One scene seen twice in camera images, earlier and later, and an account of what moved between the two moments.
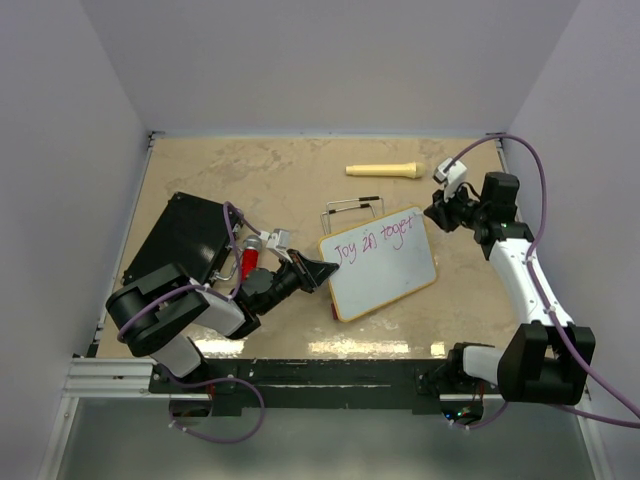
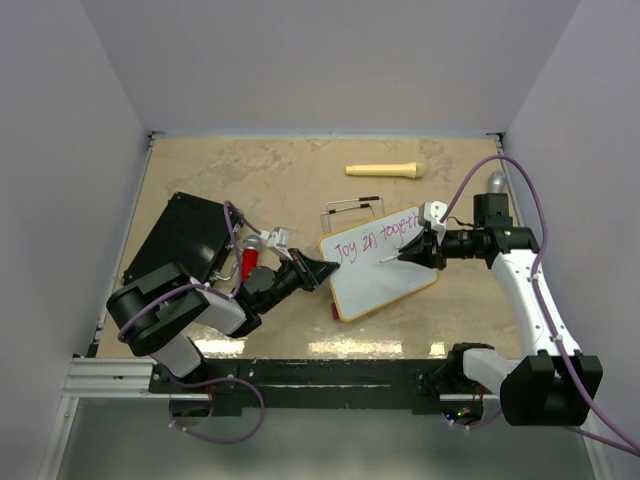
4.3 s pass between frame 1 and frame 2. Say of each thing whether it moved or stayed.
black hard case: stayed
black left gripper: stayed
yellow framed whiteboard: stayed
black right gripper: moved
